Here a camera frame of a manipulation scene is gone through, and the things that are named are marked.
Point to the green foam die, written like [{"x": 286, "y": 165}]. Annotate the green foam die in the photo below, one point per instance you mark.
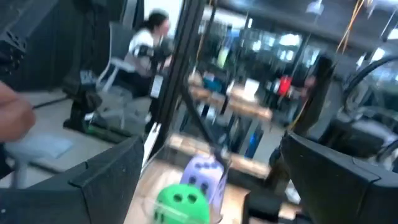
[{"x": 199, "y": 205}]

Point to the blue bottle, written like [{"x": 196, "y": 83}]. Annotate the blue bottle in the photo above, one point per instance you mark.
[{"x": 253, "y": 143}]

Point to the grey side table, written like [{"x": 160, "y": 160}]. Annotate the grey side table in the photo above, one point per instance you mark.
[{"x": 40, "y": 146}]

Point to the purple foam die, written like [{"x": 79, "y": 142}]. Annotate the purple foam die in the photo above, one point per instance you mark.
[{"x": 199, "y": 163}]

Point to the grey chair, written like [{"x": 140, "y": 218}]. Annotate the grey chair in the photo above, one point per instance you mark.
[{"x": 118, "y": 40}]

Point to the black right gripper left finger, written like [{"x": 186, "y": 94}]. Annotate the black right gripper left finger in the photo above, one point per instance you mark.
[{"x": 77, "y": 205}]

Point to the person's hand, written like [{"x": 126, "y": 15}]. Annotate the person's hand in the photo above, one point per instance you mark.
[{"x": 14, "y": 115}]

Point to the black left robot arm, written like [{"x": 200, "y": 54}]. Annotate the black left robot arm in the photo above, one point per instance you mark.
[{"x": 320, "y": 81}]

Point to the black stand base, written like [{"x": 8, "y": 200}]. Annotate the black stand base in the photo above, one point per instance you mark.
[{"x": 82, "y": 102}]

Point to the person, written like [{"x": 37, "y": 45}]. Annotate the person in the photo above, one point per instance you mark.
[{"x": 143, "y": 46}]

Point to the red container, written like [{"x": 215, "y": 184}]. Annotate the red container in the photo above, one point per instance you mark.
[{"x": 284, "y": 85}]

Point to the wooden table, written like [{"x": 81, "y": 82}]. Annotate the wooden table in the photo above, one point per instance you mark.
[{"x": 248, "y": 109}]

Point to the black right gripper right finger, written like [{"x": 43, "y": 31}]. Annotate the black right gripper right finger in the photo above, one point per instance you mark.
[{"x": 342, "y": 199}]

